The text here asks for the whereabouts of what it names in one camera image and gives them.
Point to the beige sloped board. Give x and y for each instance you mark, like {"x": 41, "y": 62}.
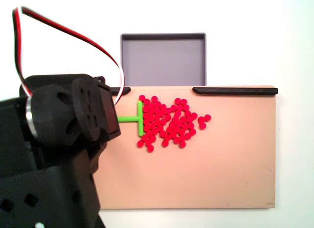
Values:
{"x": 196, "y": 176}

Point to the grey shallow tray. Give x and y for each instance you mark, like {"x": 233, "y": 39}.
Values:
{"x": 162, "y": 61}

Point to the black edge rail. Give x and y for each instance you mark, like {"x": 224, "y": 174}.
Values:
{"x": 235, "y": 91}
{"x": 123, "y": 91}

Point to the red cylindrical granule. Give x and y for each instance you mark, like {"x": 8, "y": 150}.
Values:
{"x": 177, "y": 100}
{"x": 207, "y": 117}
{"x": 173, "y": 107}
{"x": 184, "y": 101}
{"x": 186, "y": 107}
{"x": 141, "y": 97}
{"x": 162, "y": 133}
{"x": 193, "y": 115}
{"x": 182, "y": 144}
{"x": 150, "y": 148}
{"x": 147, "y": 101}
{"x": 193, "y": 132}
{"x": 165, "y": 143}
{"x": 154, "y": 98}
{"x": 176, "y": 139}
{"x": 202, "y": 125}
{"x": 140, "y": 143}
{"x": 146, "y": 126}
{"x": 201, "y": 119}

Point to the green T-shaped pusher tool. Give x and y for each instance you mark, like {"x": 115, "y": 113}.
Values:
{"x": 140, "y": 120}

